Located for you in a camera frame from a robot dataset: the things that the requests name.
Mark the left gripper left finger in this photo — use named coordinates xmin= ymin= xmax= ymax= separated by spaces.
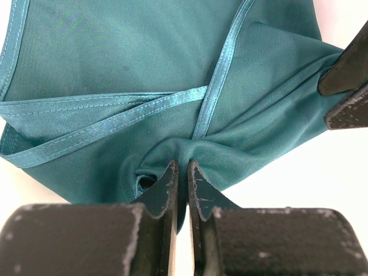
xmin=1 ymin=160 xmax=179 ymax=275

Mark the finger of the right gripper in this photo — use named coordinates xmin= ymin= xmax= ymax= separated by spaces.
xmin=324 ymin=82 xmax=367 ymax=130
xmin=318 ymin=24 xmax=367 ymax=96

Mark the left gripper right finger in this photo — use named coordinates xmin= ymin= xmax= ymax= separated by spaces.
xmin=187 ymin=161 xmax=367 ymax=275

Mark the teal satin napkin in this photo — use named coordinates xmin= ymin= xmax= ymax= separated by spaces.
xmin=0 ymin=0 xmax=346 ymax=233

